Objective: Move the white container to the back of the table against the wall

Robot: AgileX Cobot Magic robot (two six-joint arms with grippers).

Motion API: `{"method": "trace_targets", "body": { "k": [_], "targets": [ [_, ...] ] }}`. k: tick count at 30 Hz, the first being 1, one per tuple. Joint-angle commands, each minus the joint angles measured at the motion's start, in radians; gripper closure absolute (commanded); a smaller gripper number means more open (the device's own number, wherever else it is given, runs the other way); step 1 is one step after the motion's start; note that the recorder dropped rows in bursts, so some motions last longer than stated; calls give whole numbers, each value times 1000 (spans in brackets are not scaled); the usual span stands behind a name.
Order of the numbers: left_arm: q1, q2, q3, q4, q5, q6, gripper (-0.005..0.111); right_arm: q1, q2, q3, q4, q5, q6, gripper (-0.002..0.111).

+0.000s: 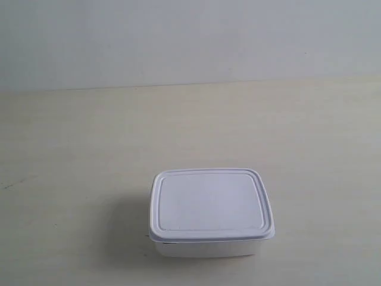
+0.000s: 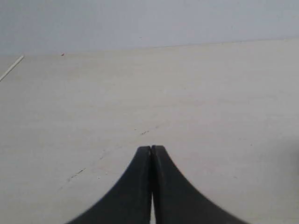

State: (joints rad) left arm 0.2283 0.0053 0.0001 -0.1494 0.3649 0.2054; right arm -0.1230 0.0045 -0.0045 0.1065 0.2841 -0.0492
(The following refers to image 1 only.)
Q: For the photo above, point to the white lidded plastic container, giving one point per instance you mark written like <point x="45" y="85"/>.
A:
<point x="208" y="213"/>

